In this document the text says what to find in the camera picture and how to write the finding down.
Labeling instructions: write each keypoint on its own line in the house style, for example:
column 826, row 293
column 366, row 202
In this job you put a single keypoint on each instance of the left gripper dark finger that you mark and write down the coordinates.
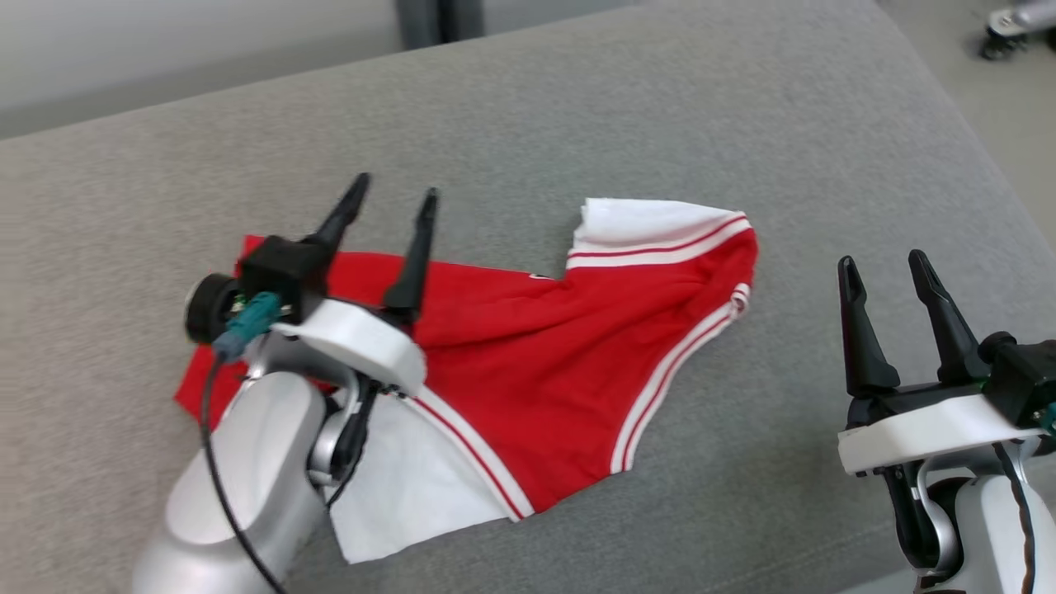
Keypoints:
column 342, row 214
column 417, row 264

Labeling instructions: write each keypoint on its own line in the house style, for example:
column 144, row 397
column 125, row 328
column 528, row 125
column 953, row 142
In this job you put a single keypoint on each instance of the grey partition post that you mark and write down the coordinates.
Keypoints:
column 437, row 21

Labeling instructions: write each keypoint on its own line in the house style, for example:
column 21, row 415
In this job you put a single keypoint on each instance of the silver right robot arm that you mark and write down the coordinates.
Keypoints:
column 990, row 536

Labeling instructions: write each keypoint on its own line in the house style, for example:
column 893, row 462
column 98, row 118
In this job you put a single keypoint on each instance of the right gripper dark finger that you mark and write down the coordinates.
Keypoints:
column 862, row 338
column 949, row 330

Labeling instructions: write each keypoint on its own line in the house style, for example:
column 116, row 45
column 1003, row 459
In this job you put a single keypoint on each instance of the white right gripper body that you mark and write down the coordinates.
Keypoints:
column 924, row 433

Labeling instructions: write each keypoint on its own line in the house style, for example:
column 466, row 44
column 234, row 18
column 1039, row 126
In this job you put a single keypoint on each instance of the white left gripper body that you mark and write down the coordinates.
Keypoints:
column 363, row 342

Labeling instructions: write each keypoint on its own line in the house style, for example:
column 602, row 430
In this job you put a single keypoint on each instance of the red jersey with white trim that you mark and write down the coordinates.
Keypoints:
column 536, row 355

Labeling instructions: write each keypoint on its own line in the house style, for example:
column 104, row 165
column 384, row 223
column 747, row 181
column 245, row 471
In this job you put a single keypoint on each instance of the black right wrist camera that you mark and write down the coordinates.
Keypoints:
column 1023, row 379

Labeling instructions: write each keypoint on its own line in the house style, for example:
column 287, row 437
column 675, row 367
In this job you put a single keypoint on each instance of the grey wheeled frame leg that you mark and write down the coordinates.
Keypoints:
column 1011, row 25

